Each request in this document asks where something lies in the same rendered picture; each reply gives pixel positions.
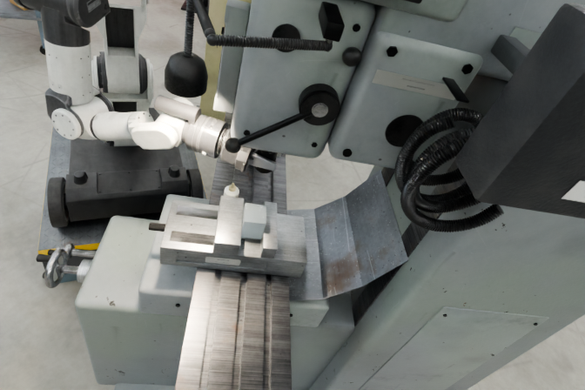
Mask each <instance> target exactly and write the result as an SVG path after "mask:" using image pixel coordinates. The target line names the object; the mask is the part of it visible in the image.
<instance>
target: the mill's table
mask: <svg viewBox="0 0 585 390"><path fill-rule="evenodd" d="M220 157H221V155H220V154H219V156H218V159H217V164H216V169H215V173H214V178H213V183H212V192H211V196H210V202H209V205H219V202H220V197H221V196H224V191H225V188H226V187H227V186H228V185H232V183H234V185H235V186H236V187H238V188H239V198H243V199H244V208H245V203H250V204H256V205H263V204H264V202H265V201H266V202H273V203H277V213H278V214H285V215H287V202H286V155H285V154H283V153H281V156H280V157H276V161H275V162H276V163H277V165H276V168H275V171H271V172H268V173H261V172H259V171H257V170H256V169H255V168H254V166H252V165H249V166H248V168H247V170H246V171H244V172H242V171H240V170H238V169H236V168H235V167H234V165H232V164H229V163H226V162H224V161H221V158H220ZM175 390H292V367H291V334H290V301H289V277H287V276H278V275H269V274H260V273H251V272H234V271H226V270H217V269H208V268H199V267H198V268H197V272H196V278H195V282H194V287H193V292H192V301H191V305H190V311H189V315H188V320H187V325H186V329H185V338H184V343H183V346H182V351H181V357H180V362H179V368H178V377H177V381H176V386H175Z"/></svg>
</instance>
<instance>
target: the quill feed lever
mask: <svg viewBox="0 0 585 390"><path fill-rule="evenodd" d="M339 113H340V100H339V96H338V93H337V92H336V90H335V89H334V88H333V87H331V86H330V85H327V84H312V85H310V86H308V87H306V88H305V89H304V90H303V91H302V92H301V94H300V96H299V114H296V115H294V116H292V117H289V118H287V119H284V120H282V121H280V122H278V123H276V124H273V125H270V126H268V127H266V128H264V129H262V130H260V131H256V132H254V133H253V134H250V135H248V136H246V137H243V138H241V139H237V138H228V139H227V140H226V141H225V149H226V150H227V151H228V152H229V153H231V154H234V153H237V152H239V151H240V149H241V145H244V144H247V143H249V142H251V141H253V140H255V139H257V138H261V137H263V136H265V135H267V134H269V133H272V132H274V131H277V130H279V129H281V128H284V127H286V126H288V125H290V124H293V123H296V122H298V121H300V120H302V119H303V120H304V121H306V122H307V123H308V124H312V125H324V124H329V123H331V122H332V121H333V120H334V119H335V118H336V117H337V116H338V115H339Z"/></svg>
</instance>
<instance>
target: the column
mask: <svg viewBox="0 0 585 390"><path fill-rule="evenodd" d="M507 83H508V81H505V80H500V79H497V78H493V77H486V76H482V75H479V74H476V75H475V77H474V79H473V81H472V82H471V84H470V85H469V86H468V88H467V90H466V91H465V93H464V94H465V96H466V97H467V99H468V100H469V103H463V102H459V103H458V104H457V105H456V107H455V108H468V109H471V110H474V111H478V112H480V113H481V114H482V115H483V116H485V115H486V113H487V112H488V110H489V109H490V107H491V106H492V104H493V103H494V101H495V100H496V98H498V96H499V95H500V93H501V92H502V90H503V89H504V87H505V86H506V84H507ZM379 170H381V173H382V177H383V179H384V182H385V185H386V187H387V192H388V195H389V198H390V200H391V204H392V207H393V211H394V215H395V217H396V220H397V223H398V227H399V229H400V234H401V238H402V241H403V245H404V247H405V250H406V253H407V256H408V259H409V260H408V261H407V262H406V263H404V264H402V265H400V266H398V267H396V268H394V269H393V270H392V271H390V272H387V273H386V274H384V275H382V276H380V277H379V278H377V279H375V280H374V281H372V282H370V283H368V284H366V285H365V286H362V287H360V288H357V289H353V290H351V291H350V293H351V299H352V304H353V306H352V310H353V320H354V326H355V330H354V332H353V333H352V334H351V336H350V337H349V338H348V340H347V341H346V342H345V344H344V345H343V346H342V348H341V349H340V350H339V351H338V352H337V353H336V355H335V356H334V357H333V359H332V360H331V361H330V363H329V364H328V365H327V367H326V368H325V369H324V371H323V372H322V373H321V375H320V376H319V378H318V379H316V381H315V382H314V383H313V385H312V386H311V387H310V388H309V390H468V389H469V388H470V387H472V386H473V385H475V384H477V383H478V382H480V381H481V380H483V379H485V378H487V377H488V376H489V375H490V374H492V373H494V372H496V371H497V370H499V369H500V368H502V367H503V366H505V365H506V364H508V363H509V362H511V361H512V360H515V359H516V358H518V357H519V356H521V355H522V354H524V353H525V352H527V351H528V350H530V349H531V348H533V347H535V346H537V345H538V344H540V343H541V342H543V341H544V340H546V339H547V338H549V337H550V336H552V335H554V334H555V333H557V332H559V331H560V330H561V329H563V328H564V327H566V326H568V325H569V324H571V323H573V322H574V321H576V320H577V319H579V318H580V317H582V316H583V315H585V219H581V218H576V217H569V216H564V215H559V214H553V213H548V212H538V211H532V210H527V209H521V208H515V207H510V206H505V205H500V207H501V209H502V210H503V211H504V214H502V215H500V217H498V218H497V219H494V220H493V221H491V222H488V224H485V225H481V226H480V227H479V226H478V227H477V228H476V227H475V228H473V229H470V230H465V231H459V232H435V231H431V230H428V229H424V228H422V227H419V226H417V225H416V224H415V223H413V222H411V220H409V219H408V218H407V216H406V215H405V213H404V212H403V210H402V208H401V204H400V195H401V192H400V190H399V188H398V186H397V184H396V180H395V175H394V174H395V169H393V168H387V167H382V166H377V165H375V166H374V167H373V169H372V170H371V172H370V174H369V176H368V178H367V179H369V178H370V177H372V175H374V174H375V173H376V172H377V171H379ZM491 205H494V204H489V203H483V202H480V203H479V204H478V205H477V204H476V205H474V206H471V207H468V208H466V209H463V210H462V209H461V210H458V211H455V212H448V213H446V212H445V213H444V212H443V213H430V212H424V211H421V210H419V209H418V211H420V212H421V213H422V214H424V215H426V216H428V217H430V218H433V219H443V220H453V219H454V220H456V219H464V218H467V217H468V218H469V217H472V216H474V215H476V214H478V213H480V212H482V211H484V210H486V209H487V208H488V207H490V206H491Z"/></svg>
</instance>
